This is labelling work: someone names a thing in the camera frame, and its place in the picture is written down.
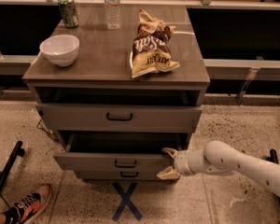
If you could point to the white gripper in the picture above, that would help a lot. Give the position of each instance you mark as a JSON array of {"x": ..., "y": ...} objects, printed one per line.
[{"x": 181, "y": 162}]

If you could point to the grey drawer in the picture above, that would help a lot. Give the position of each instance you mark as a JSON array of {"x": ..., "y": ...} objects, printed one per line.
[
  {"x": 119, "y": 152},
  {"x": 120, "y": 175},
  {"x": 120, "y": 118}
]

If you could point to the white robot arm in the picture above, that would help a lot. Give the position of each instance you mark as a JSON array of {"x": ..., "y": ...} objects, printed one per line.
[{"x": 217, "y": 158}]

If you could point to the grey bottom drawer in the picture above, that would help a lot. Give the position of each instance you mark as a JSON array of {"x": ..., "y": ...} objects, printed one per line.
[{"x": 120, "y": 175}]

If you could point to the grey drawer cabinet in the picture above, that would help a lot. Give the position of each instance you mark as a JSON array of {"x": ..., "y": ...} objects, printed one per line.
[{"x": 102, "y": 73}]

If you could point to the grey top drawer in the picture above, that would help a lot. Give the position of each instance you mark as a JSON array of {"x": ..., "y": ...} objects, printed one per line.
[{"x": 120, "y": 118}]

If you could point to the blue tape cross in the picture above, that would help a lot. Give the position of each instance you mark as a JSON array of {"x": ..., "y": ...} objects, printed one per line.
[{"x": 126, "y": 201}]

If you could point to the brown chip bag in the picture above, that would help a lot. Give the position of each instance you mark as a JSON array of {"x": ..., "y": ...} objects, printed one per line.
[{"x": 150, "y": 51}]

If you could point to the orange black sneaker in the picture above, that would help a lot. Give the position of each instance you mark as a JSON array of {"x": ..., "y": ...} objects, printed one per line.
[{"x": 30, "y": 206}]

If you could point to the black left stand leg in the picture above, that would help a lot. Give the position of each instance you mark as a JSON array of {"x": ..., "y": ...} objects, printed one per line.
[{"x": 18, "y": 151}]

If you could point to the white bowl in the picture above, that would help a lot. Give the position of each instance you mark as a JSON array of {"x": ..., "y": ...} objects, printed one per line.
[{"x": 61, "y": 50}]

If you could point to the clear plastic water bottle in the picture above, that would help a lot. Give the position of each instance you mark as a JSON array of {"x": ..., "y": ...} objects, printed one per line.
[{"x": 112, "y": 14}]

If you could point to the green soda can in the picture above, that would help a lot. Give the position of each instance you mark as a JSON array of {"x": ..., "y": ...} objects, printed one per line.
[{"x": 68, "y": 13}]

